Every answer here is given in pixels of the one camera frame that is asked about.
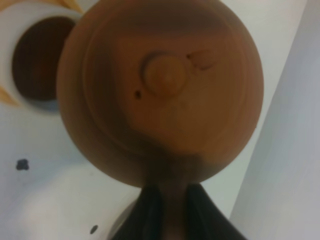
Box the right white teacup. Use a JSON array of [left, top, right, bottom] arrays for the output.
[[11, 15, 81, 115]]

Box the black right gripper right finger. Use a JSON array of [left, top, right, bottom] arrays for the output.
[[186, 183, 246, 240]]

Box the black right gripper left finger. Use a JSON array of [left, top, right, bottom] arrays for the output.
[[112, 186, 168, 240]]

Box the brown clay teapot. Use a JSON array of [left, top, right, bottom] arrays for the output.
[[56, 0, 265, 196]]

